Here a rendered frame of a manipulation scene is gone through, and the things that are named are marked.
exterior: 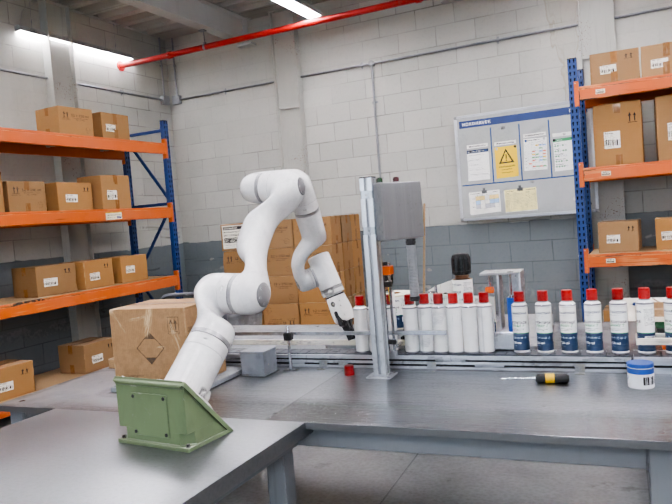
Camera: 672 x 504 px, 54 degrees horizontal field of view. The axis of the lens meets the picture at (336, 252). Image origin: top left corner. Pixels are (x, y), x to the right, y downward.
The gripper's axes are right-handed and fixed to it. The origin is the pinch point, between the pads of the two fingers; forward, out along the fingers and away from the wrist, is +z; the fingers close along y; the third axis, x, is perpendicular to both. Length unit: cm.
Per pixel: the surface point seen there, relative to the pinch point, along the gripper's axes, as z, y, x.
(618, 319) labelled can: 26, -3, -87
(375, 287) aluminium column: -11.9, -16.7, -22.5
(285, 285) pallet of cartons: -48, 297, 175
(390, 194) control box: -38, -15, -39
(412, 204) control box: -33, -8, -43
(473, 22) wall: -216, 440, -51
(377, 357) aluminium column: 9.9, -15.9, -12.9
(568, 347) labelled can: 30, -3, -70
